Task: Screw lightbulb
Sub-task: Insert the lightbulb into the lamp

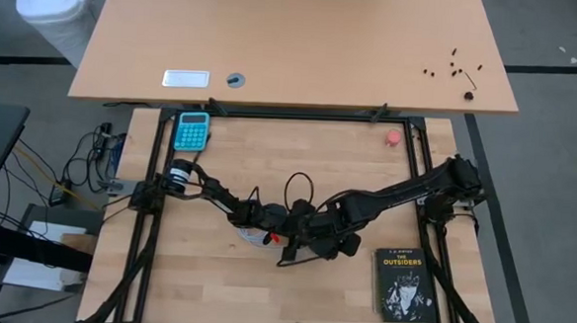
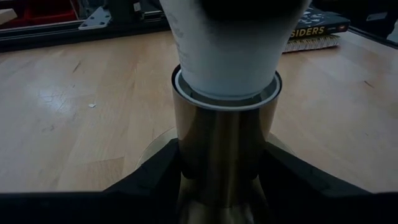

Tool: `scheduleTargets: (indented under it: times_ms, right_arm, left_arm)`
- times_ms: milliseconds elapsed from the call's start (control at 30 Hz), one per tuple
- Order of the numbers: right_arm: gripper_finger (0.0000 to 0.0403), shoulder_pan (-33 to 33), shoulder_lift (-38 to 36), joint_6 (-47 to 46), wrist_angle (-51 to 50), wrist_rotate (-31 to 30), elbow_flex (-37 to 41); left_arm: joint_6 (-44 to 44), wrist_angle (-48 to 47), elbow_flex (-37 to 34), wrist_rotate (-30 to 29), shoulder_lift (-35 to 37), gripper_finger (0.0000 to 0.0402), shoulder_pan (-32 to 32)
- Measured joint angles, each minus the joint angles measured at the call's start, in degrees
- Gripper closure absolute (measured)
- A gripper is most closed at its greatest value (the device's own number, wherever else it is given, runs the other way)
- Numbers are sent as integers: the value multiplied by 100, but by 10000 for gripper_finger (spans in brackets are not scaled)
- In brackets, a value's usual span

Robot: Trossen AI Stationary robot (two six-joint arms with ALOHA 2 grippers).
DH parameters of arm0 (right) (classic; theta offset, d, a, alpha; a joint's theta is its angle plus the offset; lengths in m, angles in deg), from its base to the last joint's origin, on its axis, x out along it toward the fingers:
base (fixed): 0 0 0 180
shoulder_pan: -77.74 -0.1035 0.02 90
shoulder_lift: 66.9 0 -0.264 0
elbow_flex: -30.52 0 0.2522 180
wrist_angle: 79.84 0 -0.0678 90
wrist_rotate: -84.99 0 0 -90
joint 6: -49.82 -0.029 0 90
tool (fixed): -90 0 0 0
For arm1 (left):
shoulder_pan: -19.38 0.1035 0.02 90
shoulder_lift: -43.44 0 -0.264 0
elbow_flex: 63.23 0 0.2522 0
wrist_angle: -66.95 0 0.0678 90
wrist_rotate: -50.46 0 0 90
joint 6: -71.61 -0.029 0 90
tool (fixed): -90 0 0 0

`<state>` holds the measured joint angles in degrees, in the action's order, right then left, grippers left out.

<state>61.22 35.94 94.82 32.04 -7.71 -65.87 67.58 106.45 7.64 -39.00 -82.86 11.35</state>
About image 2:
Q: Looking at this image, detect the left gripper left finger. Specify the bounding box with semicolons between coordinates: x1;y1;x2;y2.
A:
104;138;182;224

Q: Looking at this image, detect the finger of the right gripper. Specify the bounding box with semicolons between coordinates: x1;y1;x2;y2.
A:
201;0;308;21

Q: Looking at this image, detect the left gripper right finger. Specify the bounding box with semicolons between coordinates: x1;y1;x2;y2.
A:
259;141;373;224

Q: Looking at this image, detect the white lightbulb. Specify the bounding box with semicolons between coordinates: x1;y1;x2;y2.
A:
158;0;312;101

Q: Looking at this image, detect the brass lamp socket base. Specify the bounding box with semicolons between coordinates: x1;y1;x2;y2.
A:
136;63;296;224

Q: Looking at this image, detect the black Outsiders book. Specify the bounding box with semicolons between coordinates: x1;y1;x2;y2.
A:
289;6;351;40

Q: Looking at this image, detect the red storage bin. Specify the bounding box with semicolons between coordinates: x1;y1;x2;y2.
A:
0;0;79;29

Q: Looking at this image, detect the beige wooden desk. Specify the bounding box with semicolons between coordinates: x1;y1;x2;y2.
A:
0;8;18;26

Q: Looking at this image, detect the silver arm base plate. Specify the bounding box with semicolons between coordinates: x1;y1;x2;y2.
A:
78;6;113;31

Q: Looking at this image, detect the black aluminium table frame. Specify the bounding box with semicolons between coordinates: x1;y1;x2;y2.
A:
0;9;398;53

